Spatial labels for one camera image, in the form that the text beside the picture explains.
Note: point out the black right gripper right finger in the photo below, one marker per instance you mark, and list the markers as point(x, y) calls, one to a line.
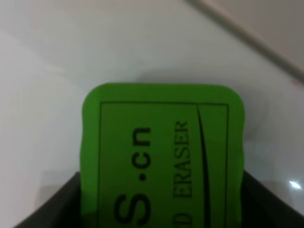
point(262, 209)

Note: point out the white aluminium-framed whiteboard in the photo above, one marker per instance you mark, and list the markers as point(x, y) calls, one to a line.
point(54, 52)

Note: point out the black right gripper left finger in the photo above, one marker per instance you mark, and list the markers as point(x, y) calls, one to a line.
point(62, 210)

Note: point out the green whiteboard eraser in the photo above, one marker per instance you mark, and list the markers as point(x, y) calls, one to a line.
point(162, 156)

